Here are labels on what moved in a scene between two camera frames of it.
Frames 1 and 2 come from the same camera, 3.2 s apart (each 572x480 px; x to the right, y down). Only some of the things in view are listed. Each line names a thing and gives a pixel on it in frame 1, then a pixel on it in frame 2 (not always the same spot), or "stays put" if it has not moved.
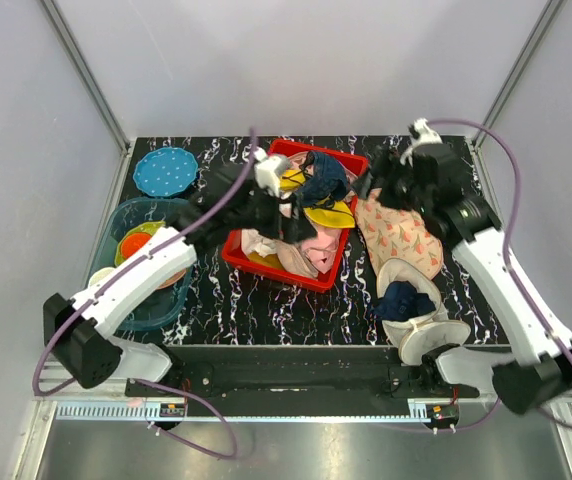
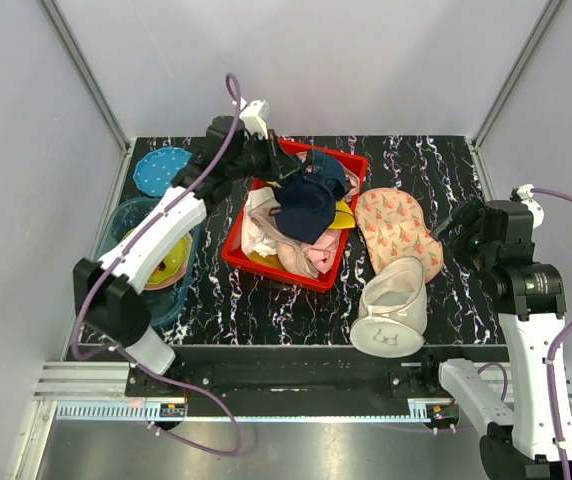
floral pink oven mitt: (394, 234) stays put
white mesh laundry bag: (413, 338) -> (393, 310)
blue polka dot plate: (167, 171) stays put
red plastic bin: (233, 250) stays put
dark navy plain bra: (402, 300) -> (304, 208)
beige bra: (294, 258) stays put
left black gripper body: (264, 212) -> (255, 160)
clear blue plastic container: (165, 305) stays put
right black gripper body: (398, 190) -> (477, 251)
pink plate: (171, 279) stays put
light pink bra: (322, 247) stays put
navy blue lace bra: (326, 182) stays put
